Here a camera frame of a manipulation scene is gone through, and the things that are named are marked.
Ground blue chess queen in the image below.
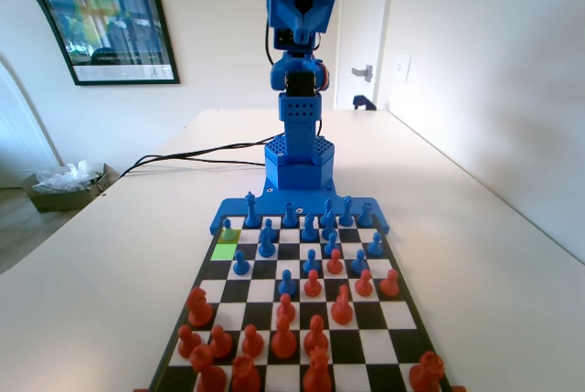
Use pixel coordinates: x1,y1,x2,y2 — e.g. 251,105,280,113
241,190,261,228

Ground blue chess rook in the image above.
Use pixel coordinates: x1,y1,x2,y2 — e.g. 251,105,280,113
281,201,298,228
356,202,374,228

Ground red chess pawn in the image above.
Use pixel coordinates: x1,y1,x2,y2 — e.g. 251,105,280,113
208,324,234,360
303,269,323,298
276,293,297,323
176,323,202,359
355,269,375,298
325,249,344,275
240,323,265,360
379,268,400,298

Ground red chess knight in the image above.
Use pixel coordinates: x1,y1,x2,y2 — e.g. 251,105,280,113
330,284,354,325
189,344,229,392

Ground red chess king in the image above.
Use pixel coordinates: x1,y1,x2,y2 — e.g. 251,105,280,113
302,346,334,392

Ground red chess queen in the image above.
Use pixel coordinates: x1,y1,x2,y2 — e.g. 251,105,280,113
231,355,262,392

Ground white door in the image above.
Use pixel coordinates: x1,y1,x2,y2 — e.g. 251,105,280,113
335,0,390,111

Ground framed map poster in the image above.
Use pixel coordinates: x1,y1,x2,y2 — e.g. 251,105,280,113
0,0,181,87

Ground clear plastic bag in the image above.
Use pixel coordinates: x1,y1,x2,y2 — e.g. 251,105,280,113
34,159,104,193

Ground black and white chessboard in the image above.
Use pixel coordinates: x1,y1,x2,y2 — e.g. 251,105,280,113
148,214,453,392

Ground cardboard box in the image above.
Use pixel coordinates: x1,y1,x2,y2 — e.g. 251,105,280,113
22,162,121,214

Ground white switch plate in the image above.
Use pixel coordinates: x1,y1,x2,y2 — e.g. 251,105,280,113
393,54,412,85

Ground black table cable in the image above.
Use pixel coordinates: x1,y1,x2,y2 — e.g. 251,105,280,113
121,134,280,176
121,156,267,176

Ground blue base plate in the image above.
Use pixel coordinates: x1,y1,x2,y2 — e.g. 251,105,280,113
208,176,392,236

